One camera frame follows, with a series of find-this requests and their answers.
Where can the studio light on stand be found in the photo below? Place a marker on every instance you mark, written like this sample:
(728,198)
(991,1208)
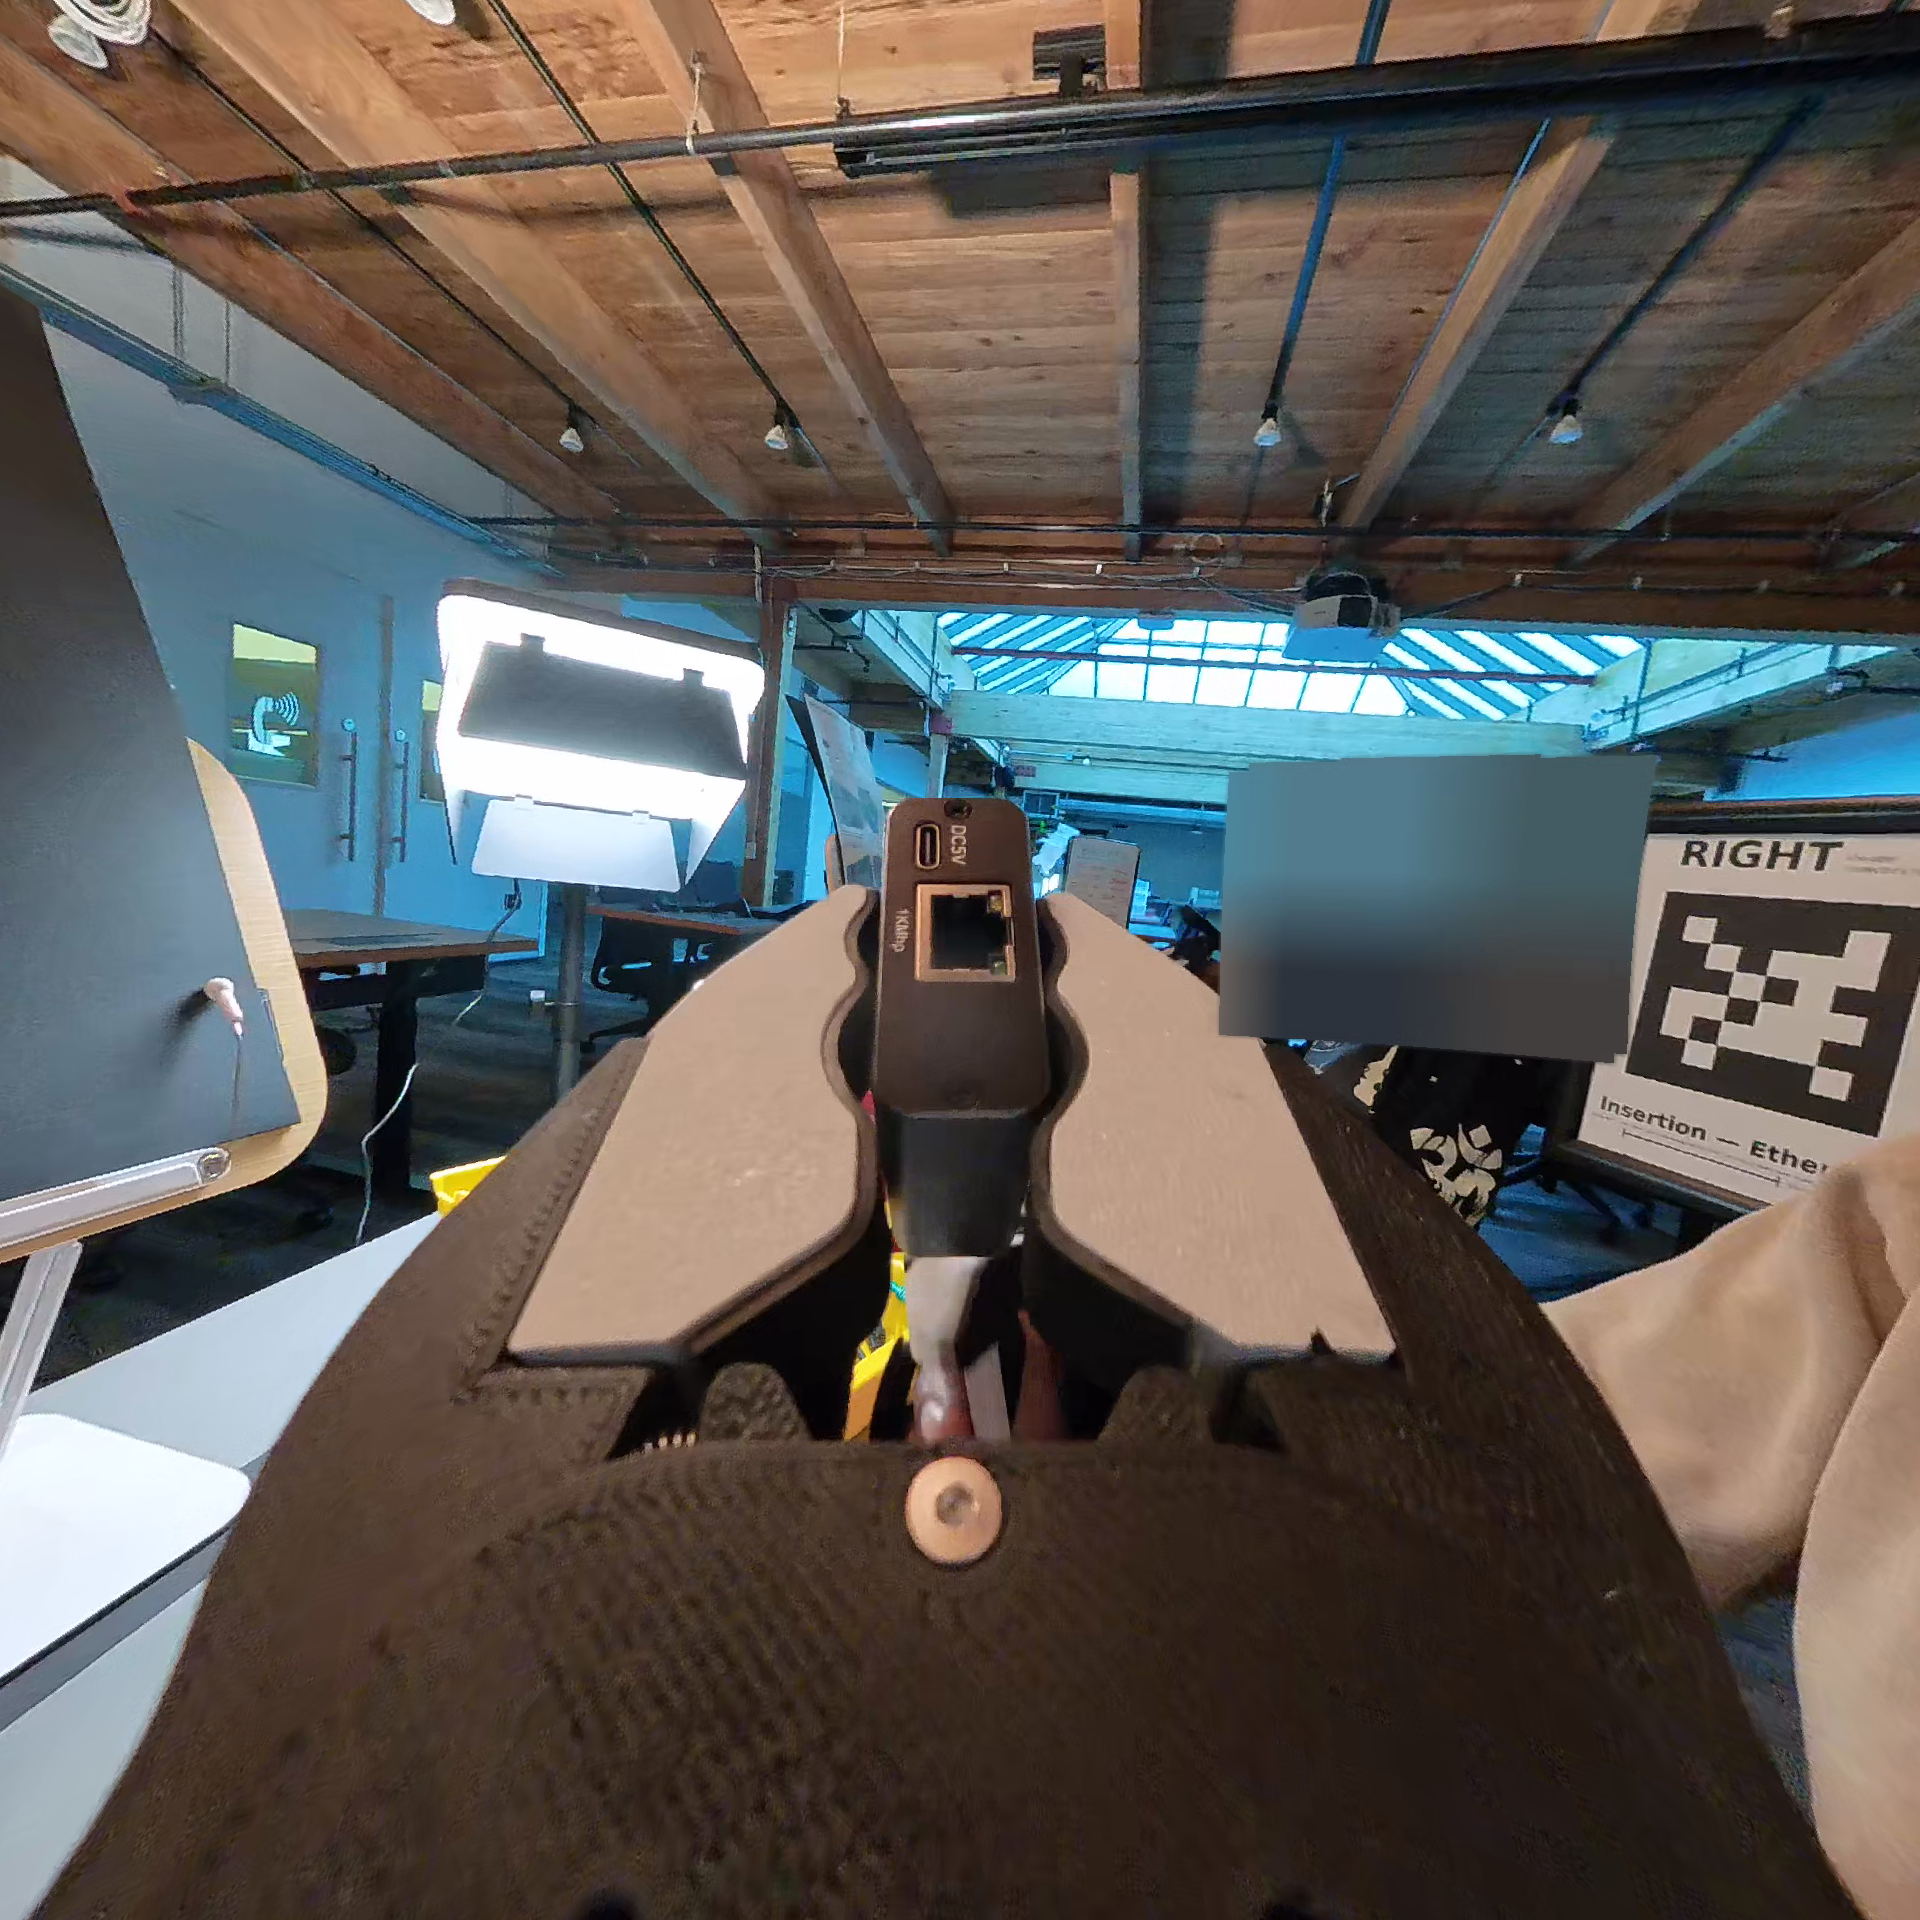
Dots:
(599,713)

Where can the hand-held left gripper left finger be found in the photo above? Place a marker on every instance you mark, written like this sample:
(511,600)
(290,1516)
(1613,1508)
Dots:
(704,1185)

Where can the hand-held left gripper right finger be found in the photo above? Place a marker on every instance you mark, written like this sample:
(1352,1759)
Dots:
(1200,1185)

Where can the wooden top desk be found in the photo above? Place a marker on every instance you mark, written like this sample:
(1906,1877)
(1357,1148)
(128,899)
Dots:
(405,942)

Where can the person's right hand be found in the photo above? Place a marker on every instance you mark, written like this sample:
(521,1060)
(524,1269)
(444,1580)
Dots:
(1044,1396)

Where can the yellow wall sign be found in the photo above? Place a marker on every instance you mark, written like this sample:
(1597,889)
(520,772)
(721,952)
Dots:
(277,704)

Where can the black ethernet splitter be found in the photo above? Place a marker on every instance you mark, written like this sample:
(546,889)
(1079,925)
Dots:
(961,1080)

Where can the yellow storage bin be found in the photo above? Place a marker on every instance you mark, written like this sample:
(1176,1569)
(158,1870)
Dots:
(469,1190)

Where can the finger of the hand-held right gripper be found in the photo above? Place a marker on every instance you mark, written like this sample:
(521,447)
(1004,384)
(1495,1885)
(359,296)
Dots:
(953,1335)

